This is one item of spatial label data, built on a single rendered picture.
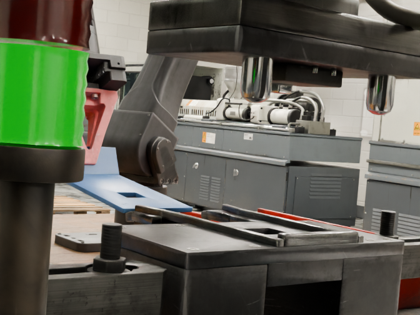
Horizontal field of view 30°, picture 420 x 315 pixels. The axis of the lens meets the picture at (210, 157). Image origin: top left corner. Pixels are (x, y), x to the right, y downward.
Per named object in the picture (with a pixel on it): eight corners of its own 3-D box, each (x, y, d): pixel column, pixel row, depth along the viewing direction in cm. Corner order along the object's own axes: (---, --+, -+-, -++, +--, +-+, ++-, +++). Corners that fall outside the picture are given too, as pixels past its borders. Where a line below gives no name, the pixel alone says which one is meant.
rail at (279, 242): (165, 241, 61) (167, 209, 61) (281, 277, 51) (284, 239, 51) (159, 241, 61) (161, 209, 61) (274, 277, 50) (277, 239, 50)
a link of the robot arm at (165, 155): (156, 137, 91) (185, 138, 96) (100, 130, 96) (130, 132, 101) (152, 190, 91) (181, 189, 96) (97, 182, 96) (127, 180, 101)
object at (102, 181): (110, 175, 81) (114, 147, 81) (192, 212, 69) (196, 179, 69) (47, 174, 77) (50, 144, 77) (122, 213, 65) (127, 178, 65)
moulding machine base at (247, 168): (49, 173, 1193) (54, 109, 1187) (109, 175, 1250) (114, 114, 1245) (279, 235, 740) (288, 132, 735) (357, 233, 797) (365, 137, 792)
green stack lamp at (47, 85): (54, 140, 31) (59, 55, 31) (102, 148, 28) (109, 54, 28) (-41, 135, 29) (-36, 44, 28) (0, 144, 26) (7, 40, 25)
